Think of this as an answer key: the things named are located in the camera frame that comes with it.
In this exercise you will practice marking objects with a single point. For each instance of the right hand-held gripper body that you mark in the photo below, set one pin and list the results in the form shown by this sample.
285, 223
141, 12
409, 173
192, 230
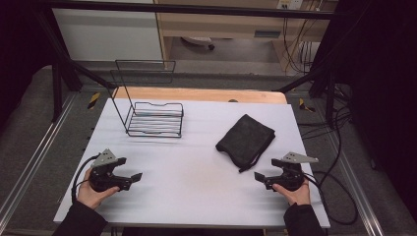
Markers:
292, 177

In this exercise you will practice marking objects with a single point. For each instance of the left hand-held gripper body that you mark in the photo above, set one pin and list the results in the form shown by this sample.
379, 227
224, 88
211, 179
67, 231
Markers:
102, 177

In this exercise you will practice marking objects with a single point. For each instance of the black cloth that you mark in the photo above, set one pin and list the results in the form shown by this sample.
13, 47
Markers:
246, 139

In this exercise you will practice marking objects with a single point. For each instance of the person's right hand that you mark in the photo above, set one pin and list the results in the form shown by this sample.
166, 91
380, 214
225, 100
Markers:
296, 196

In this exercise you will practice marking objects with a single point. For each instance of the person's left hand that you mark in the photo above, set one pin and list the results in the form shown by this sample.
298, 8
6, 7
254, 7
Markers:
86, 193

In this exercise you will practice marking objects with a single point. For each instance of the white board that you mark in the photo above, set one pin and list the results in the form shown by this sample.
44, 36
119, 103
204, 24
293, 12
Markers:
190, 183

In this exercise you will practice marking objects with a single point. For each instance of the yellow black striped tape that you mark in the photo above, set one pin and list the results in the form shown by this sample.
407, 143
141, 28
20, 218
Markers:
93, 100
305, 105

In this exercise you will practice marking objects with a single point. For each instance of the wooden table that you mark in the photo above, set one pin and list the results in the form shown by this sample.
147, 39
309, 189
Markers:
203, 94

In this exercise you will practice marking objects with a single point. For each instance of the white cabinet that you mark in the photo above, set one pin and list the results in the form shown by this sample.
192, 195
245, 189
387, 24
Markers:
105, 36

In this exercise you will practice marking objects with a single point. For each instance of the white chair base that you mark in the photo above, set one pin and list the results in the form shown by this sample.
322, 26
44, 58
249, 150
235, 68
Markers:
198, 41

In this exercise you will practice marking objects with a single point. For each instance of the light wooden desk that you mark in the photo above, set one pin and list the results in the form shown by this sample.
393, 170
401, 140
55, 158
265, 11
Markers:
229, 24

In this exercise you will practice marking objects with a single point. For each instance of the white power strip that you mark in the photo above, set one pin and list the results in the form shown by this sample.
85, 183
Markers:
290, 4

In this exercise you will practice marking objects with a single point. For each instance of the aluminium rail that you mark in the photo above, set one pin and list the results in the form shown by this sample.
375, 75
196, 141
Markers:
36, 154
357, 193

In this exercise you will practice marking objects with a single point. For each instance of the black metal frame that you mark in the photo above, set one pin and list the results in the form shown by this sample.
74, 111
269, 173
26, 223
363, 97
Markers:
183, 8

